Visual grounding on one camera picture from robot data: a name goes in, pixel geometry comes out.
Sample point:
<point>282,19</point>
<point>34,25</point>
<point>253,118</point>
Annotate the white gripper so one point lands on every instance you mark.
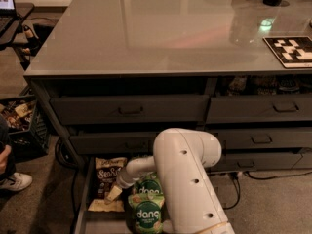
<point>123,180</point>

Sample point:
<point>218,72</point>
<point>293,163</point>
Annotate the brown SeaSalt chip bag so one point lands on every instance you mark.
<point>106,174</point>

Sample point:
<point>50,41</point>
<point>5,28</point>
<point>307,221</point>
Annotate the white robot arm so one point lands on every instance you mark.
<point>202,148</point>

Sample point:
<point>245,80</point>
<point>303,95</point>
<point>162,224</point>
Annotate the middle green Dang bag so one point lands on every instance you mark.
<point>149,184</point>

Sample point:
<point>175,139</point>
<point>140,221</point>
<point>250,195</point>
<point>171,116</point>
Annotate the green dang bag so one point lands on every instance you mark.
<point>147,212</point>
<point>149,184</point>

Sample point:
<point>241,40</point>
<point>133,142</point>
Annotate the front green Dang bag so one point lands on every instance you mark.
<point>147,212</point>

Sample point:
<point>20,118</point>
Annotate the open bottom left drawer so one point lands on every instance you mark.
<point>84,212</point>

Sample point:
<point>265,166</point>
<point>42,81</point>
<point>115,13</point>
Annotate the middle left grey drawer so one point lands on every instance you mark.
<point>108,143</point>

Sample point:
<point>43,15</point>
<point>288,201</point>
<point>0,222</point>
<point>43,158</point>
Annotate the grey drawer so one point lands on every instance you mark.
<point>264,138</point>
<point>108,143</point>
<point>254,109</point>
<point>130,109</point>
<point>262,162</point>

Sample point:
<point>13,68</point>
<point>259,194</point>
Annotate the top left grey drawer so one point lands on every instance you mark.
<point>130,109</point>

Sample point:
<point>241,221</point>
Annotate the bottom right grey drawer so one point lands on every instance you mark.
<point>262,162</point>

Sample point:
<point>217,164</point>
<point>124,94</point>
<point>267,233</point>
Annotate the middle right grey drawer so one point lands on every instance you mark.
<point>264,138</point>

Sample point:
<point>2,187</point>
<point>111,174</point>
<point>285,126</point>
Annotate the grey metal drawer cabinet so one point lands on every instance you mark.
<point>211,48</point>

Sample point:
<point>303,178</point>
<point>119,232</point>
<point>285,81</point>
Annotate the top right grey drawer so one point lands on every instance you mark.
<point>254,109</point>

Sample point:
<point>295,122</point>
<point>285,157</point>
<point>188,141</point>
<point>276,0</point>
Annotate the person's right hand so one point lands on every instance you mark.
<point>4,155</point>

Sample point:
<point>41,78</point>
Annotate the white sneaker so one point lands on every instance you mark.
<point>16,182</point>

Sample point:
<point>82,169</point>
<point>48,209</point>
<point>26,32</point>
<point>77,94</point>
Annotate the black plastic snack crate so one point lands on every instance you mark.
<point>28,130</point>

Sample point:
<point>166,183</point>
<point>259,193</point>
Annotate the dark trouser leg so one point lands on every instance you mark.
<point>5,139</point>

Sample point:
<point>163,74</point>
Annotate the open laptop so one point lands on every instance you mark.
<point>7,14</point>

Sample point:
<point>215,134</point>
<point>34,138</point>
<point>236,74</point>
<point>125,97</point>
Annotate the dark side desk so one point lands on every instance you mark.
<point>23,10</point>

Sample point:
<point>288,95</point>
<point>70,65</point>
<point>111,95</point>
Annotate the black white marker board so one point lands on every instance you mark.
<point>291,51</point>

